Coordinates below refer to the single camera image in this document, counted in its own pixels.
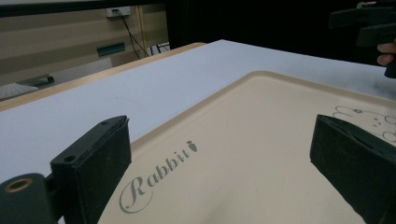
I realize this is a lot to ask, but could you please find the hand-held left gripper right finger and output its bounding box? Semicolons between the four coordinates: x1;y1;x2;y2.
309;114;396;224

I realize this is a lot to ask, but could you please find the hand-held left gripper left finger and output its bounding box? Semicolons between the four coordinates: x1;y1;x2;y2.
49;115;133;224

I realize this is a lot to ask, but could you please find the black curtain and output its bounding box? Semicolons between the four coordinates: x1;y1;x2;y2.
163;0;396;67

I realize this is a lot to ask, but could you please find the beige printed plastic tray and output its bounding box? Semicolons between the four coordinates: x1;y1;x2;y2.
97;70;396;224

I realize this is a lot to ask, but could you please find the white keyboard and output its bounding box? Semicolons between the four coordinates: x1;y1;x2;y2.
0;82;40;103

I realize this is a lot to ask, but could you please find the beige wooden cabinet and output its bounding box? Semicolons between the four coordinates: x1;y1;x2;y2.
0;4;170;87

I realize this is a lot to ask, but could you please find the black cable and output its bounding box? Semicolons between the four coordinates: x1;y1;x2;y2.
114;9;151;60

